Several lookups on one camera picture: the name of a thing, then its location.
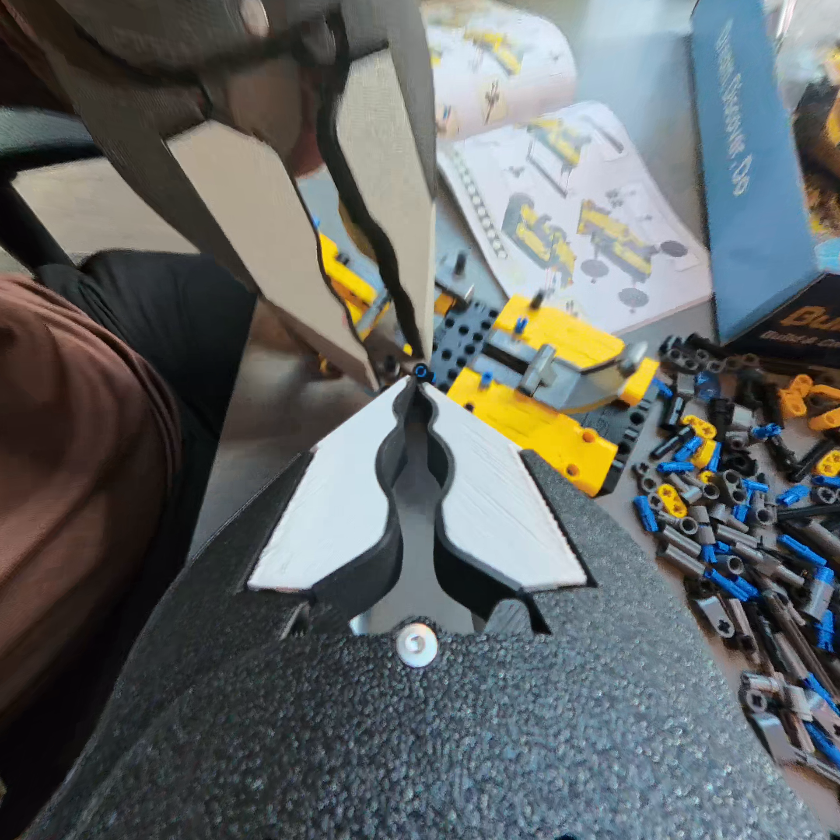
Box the blue cardboard box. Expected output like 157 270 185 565
689 0 840 368

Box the pile of loose building pieces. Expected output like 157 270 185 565
630 335 840 788

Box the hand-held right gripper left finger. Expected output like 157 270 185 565
247 377 419 621

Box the yellow toy vehicle model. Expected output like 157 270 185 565
315 230 660 496

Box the open instruction booklet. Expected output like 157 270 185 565
430 0 713 336

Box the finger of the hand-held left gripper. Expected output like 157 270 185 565
166 120 383 391
317 47 437 361

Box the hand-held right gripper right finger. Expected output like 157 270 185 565
420 382 589 621

